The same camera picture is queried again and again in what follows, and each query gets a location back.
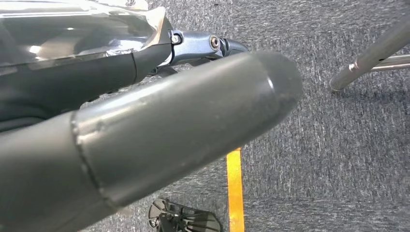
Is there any stainless steel workbench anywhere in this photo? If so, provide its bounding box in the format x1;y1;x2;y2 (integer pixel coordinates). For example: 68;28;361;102
329;16;410;92

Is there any black robot foot assembly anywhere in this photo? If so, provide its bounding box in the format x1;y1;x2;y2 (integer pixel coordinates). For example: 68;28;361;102
147;198;222;232

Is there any yellow floor tape square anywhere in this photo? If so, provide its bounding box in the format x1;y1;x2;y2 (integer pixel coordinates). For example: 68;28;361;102
226;147;246;232

